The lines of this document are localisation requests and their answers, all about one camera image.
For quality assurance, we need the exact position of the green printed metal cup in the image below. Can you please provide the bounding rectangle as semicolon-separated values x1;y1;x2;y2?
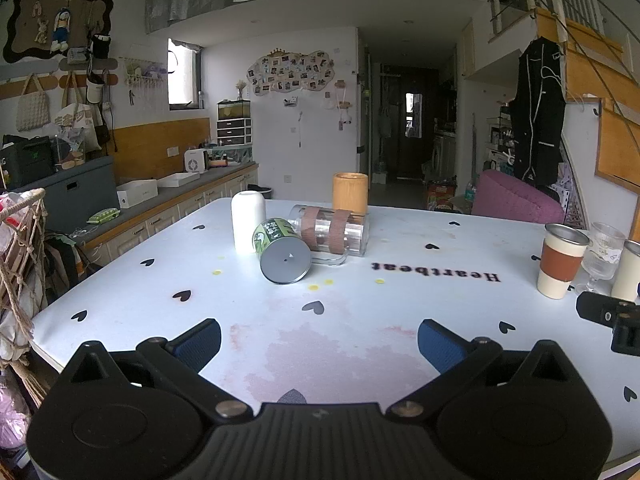
252;217;313;286

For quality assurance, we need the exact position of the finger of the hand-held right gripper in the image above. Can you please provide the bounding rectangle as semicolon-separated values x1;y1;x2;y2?
576;292;640;356

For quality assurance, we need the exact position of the purple armchair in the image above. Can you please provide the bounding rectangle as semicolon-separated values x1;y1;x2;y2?
471;169;566;225

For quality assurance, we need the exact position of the white heart-print tablecloth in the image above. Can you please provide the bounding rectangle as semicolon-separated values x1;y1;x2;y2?
31;197;640;476

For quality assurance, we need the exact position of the white drawer organiser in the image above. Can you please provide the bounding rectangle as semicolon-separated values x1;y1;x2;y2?
216;117;252;148

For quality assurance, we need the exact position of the cream knitted tote bag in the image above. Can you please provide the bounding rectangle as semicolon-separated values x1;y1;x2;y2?
15;73;51;133

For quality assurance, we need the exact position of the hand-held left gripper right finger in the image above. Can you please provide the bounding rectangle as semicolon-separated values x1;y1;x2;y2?
385;318;576;423

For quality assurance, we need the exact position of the white open box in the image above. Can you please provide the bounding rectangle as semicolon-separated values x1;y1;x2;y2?
116;180;159;209

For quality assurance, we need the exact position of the clear glass goblet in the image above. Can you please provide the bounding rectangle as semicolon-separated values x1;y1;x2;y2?
580;222;627;295

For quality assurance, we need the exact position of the cream cup metal rim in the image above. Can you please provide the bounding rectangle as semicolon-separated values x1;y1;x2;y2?
610;239;640;303

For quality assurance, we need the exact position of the black jacket white trim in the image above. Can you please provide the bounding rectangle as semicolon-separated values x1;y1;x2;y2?
508;36;566;187

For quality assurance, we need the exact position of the white air purifier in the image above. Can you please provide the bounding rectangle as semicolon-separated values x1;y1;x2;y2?
183;148;207;174

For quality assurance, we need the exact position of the wooden staircase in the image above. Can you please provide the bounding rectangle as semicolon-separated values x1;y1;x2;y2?
487;0;640;196

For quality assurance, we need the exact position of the cream cup wide brown sleeve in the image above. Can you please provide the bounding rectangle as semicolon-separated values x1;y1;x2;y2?
537;223;591;300

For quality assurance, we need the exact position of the red printed box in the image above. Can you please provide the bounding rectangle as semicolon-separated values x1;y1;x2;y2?
426;182;457;211

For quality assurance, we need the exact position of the bamboo cup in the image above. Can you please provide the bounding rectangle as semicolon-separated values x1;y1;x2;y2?
332;172;369;215

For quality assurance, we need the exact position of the printed canvas tote bag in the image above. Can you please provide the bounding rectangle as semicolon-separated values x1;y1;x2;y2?
54;72;103;153

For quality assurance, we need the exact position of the grey storage box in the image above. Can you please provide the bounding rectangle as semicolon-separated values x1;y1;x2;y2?
9;155;117;233

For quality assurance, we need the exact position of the black bag green logo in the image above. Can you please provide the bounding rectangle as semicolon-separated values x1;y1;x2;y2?
0;134;56;191

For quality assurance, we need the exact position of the cream cabinet grey countertop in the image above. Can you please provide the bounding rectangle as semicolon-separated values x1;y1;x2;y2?
75;162;260;266

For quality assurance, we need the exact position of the clear glass cup brown sleeve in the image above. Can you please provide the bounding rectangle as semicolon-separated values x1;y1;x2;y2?
287;204;371;267

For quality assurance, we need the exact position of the rope net basket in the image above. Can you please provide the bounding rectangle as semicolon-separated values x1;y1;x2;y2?
0;188;49;366

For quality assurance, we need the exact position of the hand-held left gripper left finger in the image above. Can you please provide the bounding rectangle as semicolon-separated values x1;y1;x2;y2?
60;318;253;423

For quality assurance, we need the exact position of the window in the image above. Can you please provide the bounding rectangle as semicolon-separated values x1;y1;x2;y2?
167;38;203;112

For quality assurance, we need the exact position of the cloud-shaped photo board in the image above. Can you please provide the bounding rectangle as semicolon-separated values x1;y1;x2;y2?
247;48;335;97

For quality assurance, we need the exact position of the white flat tray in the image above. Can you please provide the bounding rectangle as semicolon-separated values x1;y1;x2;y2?
156;172;201;188

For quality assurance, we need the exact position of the small glass fish tank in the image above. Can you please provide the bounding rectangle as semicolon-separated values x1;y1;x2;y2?
217;99;251;120

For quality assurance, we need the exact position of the brown wall board with dolls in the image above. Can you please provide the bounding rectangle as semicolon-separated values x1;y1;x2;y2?
2;0;114;64

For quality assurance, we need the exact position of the white cup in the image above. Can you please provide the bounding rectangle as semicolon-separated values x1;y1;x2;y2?
231;191;267;255

